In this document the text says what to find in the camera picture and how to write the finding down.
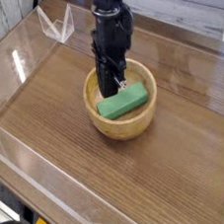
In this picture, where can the clear acrylic corner bracket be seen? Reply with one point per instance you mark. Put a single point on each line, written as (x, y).
(59, 30)

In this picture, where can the clear acrylic tray wall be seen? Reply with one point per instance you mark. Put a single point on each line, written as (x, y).
(48, 190)

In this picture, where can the green rectangular block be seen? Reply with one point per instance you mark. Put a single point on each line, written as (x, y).
(123, 102)

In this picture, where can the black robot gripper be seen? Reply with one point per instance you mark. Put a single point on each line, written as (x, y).
(111, 39)

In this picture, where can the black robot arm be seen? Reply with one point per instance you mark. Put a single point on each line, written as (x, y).
(109, 5)

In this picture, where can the brown wooden bowl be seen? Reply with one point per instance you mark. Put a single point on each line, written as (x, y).
(134, 121)

